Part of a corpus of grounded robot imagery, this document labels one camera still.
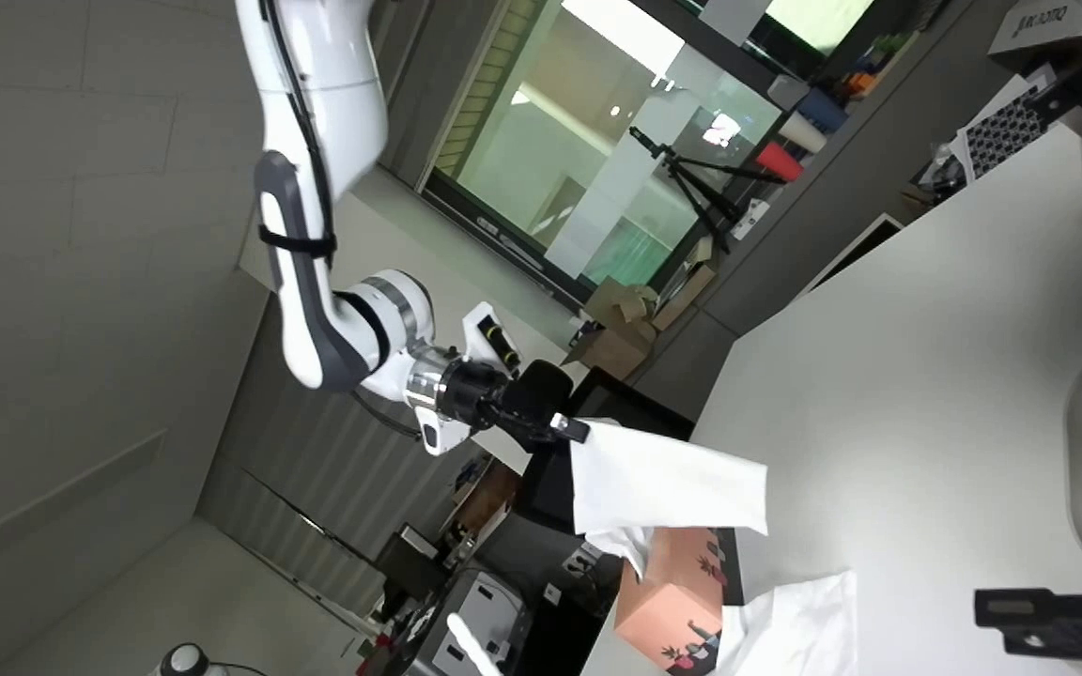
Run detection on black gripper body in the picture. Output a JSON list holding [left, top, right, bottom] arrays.
[[440, 354, 543, 438]]

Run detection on orange tissue box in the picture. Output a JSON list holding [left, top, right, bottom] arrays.
[[612, 520, 751, 676]]

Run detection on brown cardboard box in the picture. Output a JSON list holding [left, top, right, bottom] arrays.
[[568, 280, 664, 380]]

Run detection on white perforated box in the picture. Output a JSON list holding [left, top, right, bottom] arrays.
[[936, 70, 1059, 195]]

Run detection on grey device box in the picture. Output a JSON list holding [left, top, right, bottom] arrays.
[[983, 0, 1082, 76]]

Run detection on black computer monitor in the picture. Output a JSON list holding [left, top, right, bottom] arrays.
[[506, 357, 700, 536]]

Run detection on white cabinet block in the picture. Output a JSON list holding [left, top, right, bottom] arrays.
[[235, 160, 595, 476]]

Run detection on grey corrugated panel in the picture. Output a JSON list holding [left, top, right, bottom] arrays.
[[192, 297, 495, 618]]

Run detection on white machine housing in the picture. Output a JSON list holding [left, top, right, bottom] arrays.
[[430, 568, 534, 676]]

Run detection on glass window pane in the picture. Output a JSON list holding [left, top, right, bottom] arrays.
[[424, 0, 789, 304]]

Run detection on red container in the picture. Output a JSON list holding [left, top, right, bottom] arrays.
[[751, 136, 807, 182]]

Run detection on white framed dark panel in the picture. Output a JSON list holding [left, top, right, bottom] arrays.
[[802, 210, 910, 300]]

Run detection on blue container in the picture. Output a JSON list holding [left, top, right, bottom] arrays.
[[794, 82, 849, 136]]

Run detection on dark round ceiling fixture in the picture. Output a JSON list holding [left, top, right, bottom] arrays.
[[157, 639, 216, 676]]

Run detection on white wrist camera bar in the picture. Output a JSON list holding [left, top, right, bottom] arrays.
[[459, 300, 524, 375]]

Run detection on black camera tripod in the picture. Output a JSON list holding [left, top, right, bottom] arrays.
[[623, 120, 761, 256]]

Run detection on black stand bracket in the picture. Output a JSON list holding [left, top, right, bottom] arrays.
[[970, 584, 1082, 663]]

